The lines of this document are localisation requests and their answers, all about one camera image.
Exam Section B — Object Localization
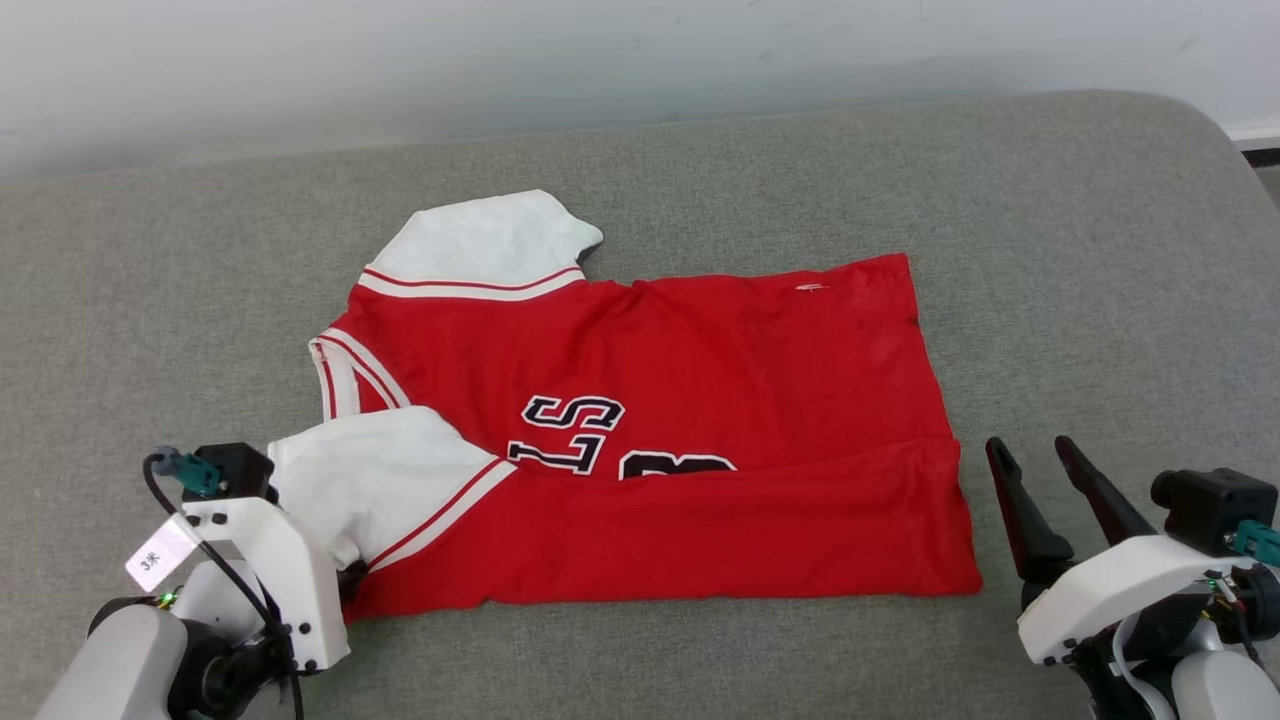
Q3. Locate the thin white cable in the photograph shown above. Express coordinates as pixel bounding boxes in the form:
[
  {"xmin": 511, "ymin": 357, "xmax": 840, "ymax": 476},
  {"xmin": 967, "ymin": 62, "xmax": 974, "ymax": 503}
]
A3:
[{"xmin": 1110, "ymin": 610, "xmax": 1163, "ymax": 720}]

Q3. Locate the white paper cable tag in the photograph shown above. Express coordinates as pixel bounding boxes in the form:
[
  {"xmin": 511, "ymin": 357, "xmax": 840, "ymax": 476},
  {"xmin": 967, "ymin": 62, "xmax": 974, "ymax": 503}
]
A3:
[{"xmin": 125, "ymin": 514, "xmax": 202, "ymax": 594}]

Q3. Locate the teal camera connector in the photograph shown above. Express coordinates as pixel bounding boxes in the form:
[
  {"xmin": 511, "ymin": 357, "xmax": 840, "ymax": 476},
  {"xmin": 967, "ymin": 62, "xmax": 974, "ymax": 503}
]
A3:
[
  {"xmin": 152, "ymin": 447, "xmax": 225, "ymax": 498},
  {"xmin": 1233, "ymin": 520, "xmax": 1280, "ymax": 568}
]

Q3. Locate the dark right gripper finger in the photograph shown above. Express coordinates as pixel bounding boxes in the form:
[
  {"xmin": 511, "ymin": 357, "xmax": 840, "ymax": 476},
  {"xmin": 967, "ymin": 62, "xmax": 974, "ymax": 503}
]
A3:
[
  {"xmin": 1055, "ymin": 435, "xmax": 1157, "ymax": 550},
  {"xmin": 985, "ymin": 437, "xmax": 1077, "ymax": 584}
]

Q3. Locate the teal left camera connector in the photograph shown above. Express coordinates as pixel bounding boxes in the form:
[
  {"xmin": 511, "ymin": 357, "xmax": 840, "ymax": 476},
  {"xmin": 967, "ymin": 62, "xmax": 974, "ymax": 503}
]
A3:
[{"xmin": 152, "ymin": 447, "xmax": 225, "ymax": 498}]

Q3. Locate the grey fabric sofa cushion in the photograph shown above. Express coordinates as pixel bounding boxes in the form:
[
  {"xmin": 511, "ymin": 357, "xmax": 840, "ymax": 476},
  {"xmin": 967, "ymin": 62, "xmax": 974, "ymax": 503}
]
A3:
[{"xmin": 0, "ymin": 90, "xmax": 1280, "ymax": 720}]

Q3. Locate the teal right camera connector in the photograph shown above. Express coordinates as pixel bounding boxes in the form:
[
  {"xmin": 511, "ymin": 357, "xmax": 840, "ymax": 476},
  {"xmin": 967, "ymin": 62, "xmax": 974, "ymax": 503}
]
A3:
[{"xmin": 1233, "ymin": 520, "xmax": 1280, "ymax": 568}]

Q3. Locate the thin black cable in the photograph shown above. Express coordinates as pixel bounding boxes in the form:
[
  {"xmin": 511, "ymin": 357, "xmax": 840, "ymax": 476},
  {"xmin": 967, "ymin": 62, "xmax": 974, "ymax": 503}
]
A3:
[{"xmin": 143, "ymin": 452, "xmax": 306, "ymax": 720}]

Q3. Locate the red and white jersey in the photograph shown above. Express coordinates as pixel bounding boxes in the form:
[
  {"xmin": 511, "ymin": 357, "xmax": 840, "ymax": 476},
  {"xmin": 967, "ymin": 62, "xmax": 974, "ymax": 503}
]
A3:
[{"xmin": 268, "ymin": 190, "xmax": 983, "ymax": 623}]

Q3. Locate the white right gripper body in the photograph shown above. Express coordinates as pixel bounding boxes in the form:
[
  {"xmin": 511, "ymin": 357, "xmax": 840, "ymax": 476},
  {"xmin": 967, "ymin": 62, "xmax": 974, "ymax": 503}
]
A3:
[{"xmin": 1018, "ymin": 534, "xmax": 1242, "ymax": 665}]

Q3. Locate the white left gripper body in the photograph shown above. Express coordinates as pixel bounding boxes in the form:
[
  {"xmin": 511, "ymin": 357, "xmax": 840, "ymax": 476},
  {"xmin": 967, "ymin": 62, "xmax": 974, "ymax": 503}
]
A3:
[{"xmin": 180, "ymin": 496, "xmax": 352, "ymax": 674}]

